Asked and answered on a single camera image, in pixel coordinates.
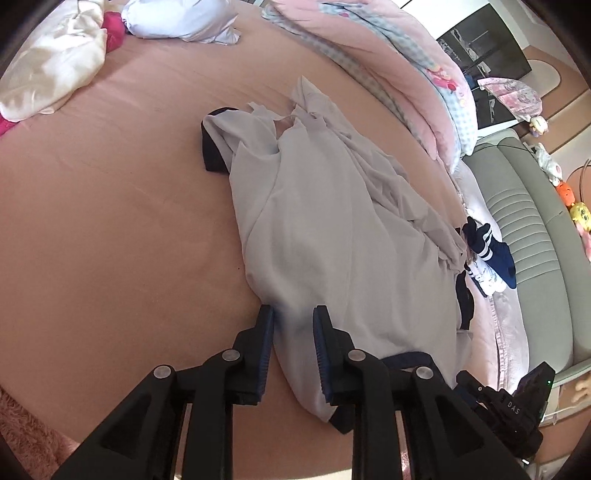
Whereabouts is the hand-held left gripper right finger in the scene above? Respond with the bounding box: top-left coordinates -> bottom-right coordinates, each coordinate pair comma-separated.
313,305 -> 522,480

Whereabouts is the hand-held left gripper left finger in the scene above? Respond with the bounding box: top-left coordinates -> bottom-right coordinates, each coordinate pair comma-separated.
51,304 -> 276,480

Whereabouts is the white shirt with navy trim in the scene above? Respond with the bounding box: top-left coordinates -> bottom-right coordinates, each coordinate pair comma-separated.
201,76 -> 476,435

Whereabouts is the lilac pillow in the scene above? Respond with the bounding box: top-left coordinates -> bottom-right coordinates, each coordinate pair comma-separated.
455,161 -> 530,394

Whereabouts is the white printed folded garment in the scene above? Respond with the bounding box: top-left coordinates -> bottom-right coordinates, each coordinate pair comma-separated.
465,258 -> 505,297

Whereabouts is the navy striped folded garment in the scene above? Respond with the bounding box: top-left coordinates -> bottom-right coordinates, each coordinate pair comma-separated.
462,216 -> 516,289

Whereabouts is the green padded headboard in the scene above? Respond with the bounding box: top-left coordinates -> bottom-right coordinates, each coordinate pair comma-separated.
462,128 -> 591,389

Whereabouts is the pink bed sheet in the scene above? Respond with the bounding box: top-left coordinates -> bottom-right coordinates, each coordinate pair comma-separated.
0,0 -> 509,467

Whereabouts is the yellow plush toy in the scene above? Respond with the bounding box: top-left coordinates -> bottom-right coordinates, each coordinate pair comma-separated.
569,202 -> 591,232

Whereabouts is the orange plush toy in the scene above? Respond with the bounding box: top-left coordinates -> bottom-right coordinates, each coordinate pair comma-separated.
556,182 -> 579,209

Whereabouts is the pink fluffy robe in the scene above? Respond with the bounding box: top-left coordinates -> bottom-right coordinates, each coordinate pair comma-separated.
0,385 -> 82,472

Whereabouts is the pink checkered quilt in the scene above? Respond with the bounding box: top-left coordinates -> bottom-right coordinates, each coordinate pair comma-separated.
262,0 -> 478,172

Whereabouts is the pink printed cushion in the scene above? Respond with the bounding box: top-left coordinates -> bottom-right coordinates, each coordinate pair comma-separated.
477,76 -> 544,121

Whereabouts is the light blue cloth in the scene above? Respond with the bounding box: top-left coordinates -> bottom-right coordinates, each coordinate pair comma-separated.
122,0 -> 243,48

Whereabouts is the magenta cloth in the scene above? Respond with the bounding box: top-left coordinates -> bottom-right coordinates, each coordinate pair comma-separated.
0,11 -> 126,137

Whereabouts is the white satin cloth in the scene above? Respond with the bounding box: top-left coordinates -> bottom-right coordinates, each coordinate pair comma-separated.
0,0 -> 110,123

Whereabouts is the black framed wall picture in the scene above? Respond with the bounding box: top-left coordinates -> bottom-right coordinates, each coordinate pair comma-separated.
436,11 -> 541,131

